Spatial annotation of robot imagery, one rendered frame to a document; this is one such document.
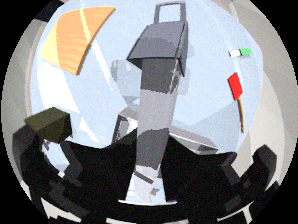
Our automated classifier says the red spatula with wooden handle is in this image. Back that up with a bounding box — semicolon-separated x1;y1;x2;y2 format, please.
227;72;245;135

